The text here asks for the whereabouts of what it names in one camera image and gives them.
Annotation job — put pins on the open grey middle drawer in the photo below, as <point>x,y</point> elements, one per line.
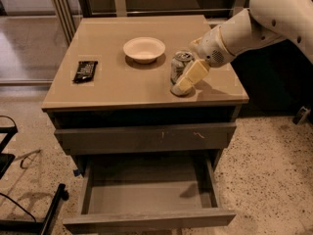
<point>147,192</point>

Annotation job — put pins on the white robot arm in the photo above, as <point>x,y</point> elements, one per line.
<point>262,23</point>

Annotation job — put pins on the tan top drawer cabinet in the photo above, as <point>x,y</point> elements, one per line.
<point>125,93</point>

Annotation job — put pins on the metal wall shelf frame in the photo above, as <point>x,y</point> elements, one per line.
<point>212,9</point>

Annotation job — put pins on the black snack packet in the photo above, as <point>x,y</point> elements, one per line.
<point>85,71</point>

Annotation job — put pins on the black chair base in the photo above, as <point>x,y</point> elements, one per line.
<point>32,224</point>

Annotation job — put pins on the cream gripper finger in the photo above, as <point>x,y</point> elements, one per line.
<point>193,73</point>
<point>195,45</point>

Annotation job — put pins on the grey object on floor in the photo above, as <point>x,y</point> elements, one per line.
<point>302,115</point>

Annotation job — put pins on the closed grey top drawer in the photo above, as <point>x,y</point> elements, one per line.
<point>143,139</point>

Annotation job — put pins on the white paper bowl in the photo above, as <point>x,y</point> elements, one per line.
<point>144,50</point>

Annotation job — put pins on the green white 7up can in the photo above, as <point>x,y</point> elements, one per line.
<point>179,62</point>

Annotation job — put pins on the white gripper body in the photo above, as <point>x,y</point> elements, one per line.
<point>211,47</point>

